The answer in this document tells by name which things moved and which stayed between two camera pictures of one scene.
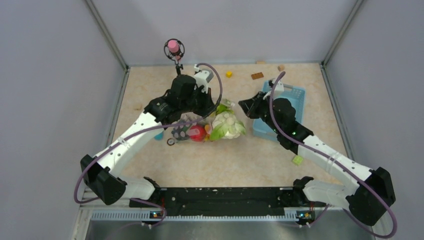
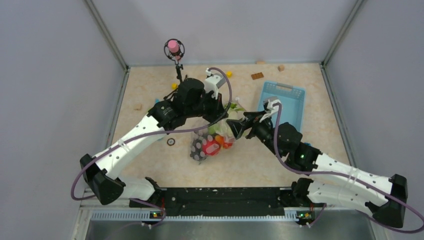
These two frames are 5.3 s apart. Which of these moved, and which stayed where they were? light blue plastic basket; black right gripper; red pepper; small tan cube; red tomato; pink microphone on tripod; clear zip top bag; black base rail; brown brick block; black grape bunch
Moved: clear zip top bag; black right gripper; red pepper; red tomato; black grape bunch
Stayed: small tan cube; pink microphone on tripod; black base rail; brown brick block; light blue plastic basket
